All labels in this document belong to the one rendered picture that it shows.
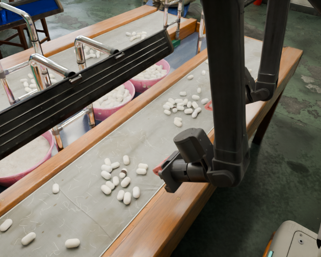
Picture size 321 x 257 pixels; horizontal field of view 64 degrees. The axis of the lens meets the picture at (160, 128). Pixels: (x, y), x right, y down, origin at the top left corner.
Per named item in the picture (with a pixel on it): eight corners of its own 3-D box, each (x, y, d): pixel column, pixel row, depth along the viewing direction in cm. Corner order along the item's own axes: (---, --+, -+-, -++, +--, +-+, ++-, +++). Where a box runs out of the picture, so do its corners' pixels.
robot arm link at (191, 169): (214, 188, 56) (225, 172, 60) (200, 162, 54) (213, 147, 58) (190, 187, 61) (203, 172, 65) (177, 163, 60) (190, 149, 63)
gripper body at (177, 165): (155, 173, 63) (177, 173, 58) (178, 149, 69) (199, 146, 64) (168, 194, 65) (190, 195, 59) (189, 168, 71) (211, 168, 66)
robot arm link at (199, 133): (236, 187, 51) (248, 161, 57) (211, 138, 48) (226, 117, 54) (187, 189, 59) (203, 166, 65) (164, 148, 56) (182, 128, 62)
